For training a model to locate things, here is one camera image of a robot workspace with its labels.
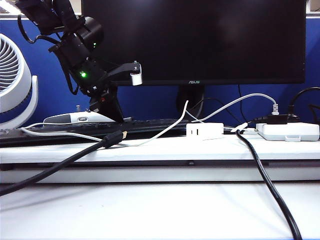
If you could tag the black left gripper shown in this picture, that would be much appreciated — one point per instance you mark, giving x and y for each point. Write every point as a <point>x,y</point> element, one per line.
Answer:
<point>92,77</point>

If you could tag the black computer keyboard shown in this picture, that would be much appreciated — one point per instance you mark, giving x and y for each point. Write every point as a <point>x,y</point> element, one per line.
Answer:
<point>155,125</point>

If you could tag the white grey RC controller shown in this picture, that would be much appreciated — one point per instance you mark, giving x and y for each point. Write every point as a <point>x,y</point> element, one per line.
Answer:
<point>65,118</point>

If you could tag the black monitor stand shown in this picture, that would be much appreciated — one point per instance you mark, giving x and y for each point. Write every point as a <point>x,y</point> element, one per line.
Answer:
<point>191,100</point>

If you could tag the blue office partition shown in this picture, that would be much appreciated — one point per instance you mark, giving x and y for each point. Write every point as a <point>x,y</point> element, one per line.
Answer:
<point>45,62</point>

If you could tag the black ASUS monitor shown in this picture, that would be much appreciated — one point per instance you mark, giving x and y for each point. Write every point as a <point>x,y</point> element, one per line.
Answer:
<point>212,42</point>

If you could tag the white desk fan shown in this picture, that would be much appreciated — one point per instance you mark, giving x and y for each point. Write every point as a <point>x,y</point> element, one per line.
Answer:
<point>12,82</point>

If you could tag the black flat power plug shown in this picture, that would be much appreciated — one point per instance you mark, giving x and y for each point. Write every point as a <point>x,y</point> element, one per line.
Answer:
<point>277,119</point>

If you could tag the white power strip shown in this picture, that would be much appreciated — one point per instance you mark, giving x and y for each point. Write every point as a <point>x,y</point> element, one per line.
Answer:
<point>287,131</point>

